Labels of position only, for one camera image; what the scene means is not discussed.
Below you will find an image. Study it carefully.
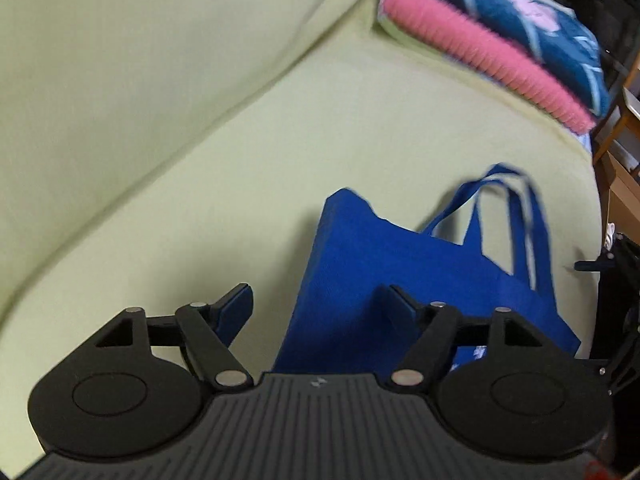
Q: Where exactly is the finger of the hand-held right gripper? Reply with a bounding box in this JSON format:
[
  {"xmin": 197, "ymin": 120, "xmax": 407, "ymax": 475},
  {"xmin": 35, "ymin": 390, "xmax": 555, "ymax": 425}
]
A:
[
  {"xmin": 591, "ymin": 331, "xmax": 640, "ymax": 397},
  {"xmin": 573, "ymin": 252, "xmax": 621, "ymax": 274}
]

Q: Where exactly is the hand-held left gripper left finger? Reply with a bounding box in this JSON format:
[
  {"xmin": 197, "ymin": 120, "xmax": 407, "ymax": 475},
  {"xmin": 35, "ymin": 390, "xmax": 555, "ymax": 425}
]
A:
[{"xmin": 95, "ymin": 283, "xmax": 254, "ymax": 392}]

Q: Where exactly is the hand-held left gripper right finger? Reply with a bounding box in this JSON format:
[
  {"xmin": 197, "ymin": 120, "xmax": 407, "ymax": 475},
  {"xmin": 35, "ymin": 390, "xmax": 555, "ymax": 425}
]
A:
[{"xmin": 382, "ymin": 284, "xmax": 547, "ymax": 394}]

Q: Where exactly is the blue shopping bag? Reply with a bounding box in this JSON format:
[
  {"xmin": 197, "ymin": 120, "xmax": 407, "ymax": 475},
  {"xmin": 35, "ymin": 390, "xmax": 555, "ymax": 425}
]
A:
[{"xmin": 272, "ymin": 162, "xmax": 582, "ymax": 375}]

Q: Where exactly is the wooden furniture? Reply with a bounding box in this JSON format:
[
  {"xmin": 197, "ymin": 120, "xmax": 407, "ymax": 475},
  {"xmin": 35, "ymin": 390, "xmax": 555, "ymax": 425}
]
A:
[{"xmin": 591, "ymin": 54, "xmax": 640, "ymax": 241}]

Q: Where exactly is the light green sofa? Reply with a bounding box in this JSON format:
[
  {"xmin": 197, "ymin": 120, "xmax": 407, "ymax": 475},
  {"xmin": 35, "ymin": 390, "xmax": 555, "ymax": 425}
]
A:
[{"xmin": 0, "ymin": 0, "xmax": 603, "ymax": 466}]

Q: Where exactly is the pink knitted cloth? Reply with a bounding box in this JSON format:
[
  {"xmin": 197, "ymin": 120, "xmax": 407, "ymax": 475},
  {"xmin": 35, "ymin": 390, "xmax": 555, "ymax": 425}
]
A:
[{"xmin": 381, "ymin": 0, "xmax": 599, "ymax": 135}]

